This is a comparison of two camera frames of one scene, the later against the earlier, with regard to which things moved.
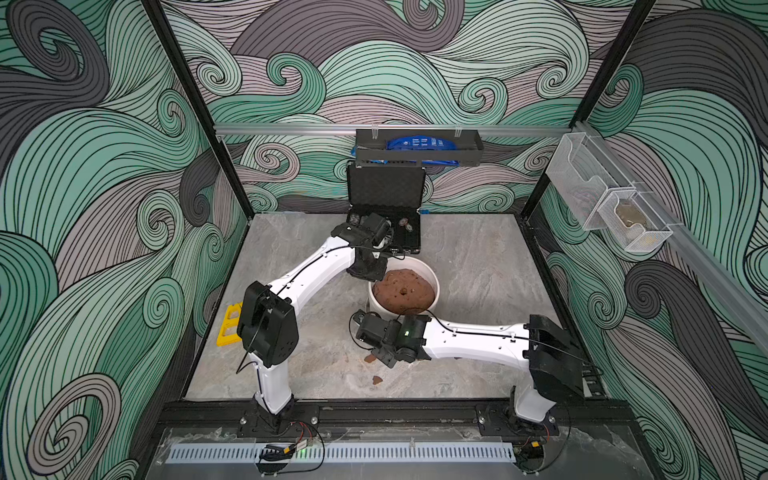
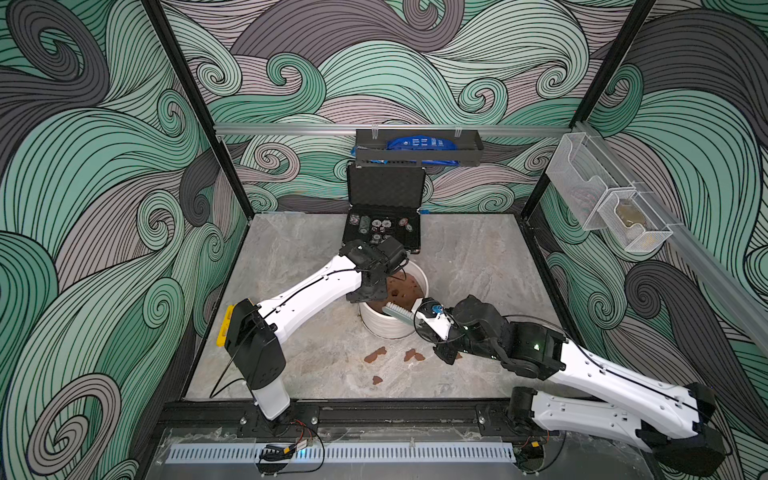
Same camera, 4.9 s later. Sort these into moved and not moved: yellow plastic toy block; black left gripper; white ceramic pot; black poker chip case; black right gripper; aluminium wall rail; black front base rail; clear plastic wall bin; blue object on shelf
Moved: black right gripper; white ceramic pot; black left gripper
Not moved: black front base rail; yellow plastic toy block; blue object on shelf; clear plastic wall bin; black poker chip case; aluminium wall rail
